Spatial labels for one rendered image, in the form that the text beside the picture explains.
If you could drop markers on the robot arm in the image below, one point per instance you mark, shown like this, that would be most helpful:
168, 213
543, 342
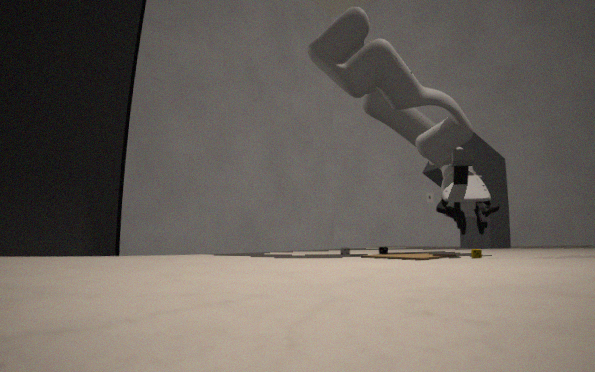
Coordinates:
378, 66

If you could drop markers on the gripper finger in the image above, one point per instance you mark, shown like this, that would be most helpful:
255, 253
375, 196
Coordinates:
454, 213
481, 211

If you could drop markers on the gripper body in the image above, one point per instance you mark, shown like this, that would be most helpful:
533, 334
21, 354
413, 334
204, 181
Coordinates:
466, 194

